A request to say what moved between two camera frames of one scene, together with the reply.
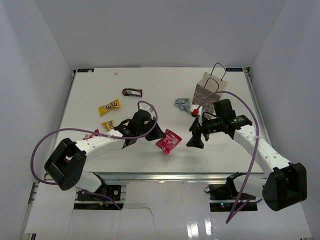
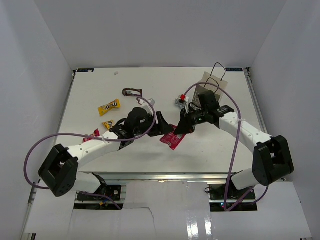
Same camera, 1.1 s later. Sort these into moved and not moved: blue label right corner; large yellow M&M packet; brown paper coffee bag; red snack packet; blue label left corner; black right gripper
Moved: red snack packet; black right gripper
Not moved: blue label left corner; large yellow M&M packet; brown paper coffee bag; blue label right corner
